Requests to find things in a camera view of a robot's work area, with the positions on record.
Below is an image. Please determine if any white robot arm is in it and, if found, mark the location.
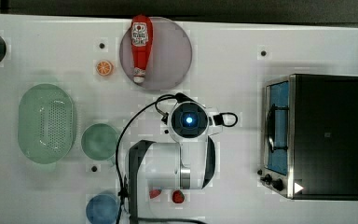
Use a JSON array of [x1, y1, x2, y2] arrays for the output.
[[126, 100, 223, 224]]

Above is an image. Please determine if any grey round plate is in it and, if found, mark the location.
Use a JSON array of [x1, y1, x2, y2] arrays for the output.
[[119, 17, 193, 91]]

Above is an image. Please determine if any red plush strawberry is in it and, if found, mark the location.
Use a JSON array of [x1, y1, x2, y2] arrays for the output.
[[172, 190, 186, 204], [149, 189, 161, 199]]

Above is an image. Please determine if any plush orange slice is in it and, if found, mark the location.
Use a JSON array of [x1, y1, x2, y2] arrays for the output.
[[96, 60, 114, 77]]

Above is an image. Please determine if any red plush ketchup bottle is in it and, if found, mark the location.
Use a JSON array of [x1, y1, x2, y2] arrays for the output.
[[131, 15, 154, 84]]

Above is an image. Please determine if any blue bowl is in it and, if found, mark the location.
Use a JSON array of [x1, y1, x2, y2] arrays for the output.
[[86, 194, 119, 224]]

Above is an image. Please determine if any black toaster oven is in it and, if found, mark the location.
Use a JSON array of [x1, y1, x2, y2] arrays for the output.
[[257, 74, 358, 201]]

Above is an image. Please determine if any green perforated colander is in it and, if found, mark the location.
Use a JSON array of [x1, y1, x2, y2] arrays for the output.
[[18, 84, 76, 164]]

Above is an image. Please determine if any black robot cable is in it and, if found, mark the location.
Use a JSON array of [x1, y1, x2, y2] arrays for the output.
[[115, 92, 206, 224]]

